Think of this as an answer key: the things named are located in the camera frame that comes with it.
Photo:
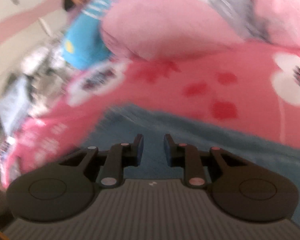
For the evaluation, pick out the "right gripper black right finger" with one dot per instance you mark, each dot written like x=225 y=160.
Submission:
x=238 y=187

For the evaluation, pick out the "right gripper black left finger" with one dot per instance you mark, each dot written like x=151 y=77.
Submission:
x=63 y=189

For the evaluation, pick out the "blue denim jeans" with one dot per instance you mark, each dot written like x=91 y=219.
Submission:
x=122 y=124

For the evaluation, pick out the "light blue sweatshirt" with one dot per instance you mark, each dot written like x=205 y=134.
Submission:
x=14 y=105

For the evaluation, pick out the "red floral bed blanket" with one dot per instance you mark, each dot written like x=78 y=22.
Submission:
x=249 y=88

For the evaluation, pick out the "white grey patterned blanket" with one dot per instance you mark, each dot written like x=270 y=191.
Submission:
x=46 y=70

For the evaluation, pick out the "pink cream headboard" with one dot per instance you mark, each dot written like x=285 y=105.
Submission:
x=19 y=28

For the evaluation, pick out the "pink floral duvet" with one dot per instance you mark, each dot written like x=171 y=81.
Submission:
x=172 y=28

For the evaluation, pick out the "person in purple top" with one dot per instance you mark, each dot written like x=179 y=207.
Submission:
x=73 y=8

